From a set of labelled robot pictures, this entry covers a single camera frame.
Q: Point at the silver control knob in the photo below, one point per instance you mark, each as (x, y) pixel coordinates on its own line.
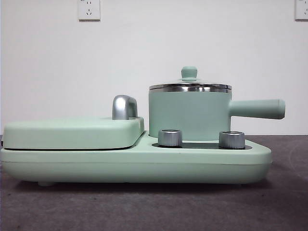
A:
(231, 140)
(169, 138)

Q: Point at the white wall socket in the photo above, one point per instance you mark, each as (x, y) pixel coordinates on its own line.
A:
(302, 9)
(88, 10)

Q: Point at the green breakfast machine base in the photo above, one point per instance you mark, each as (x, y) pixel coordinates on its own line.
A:
(144, 166)

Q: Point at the glass pot lid green knob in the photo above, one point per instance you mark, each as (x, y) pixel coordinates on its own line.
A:
(189, 73)

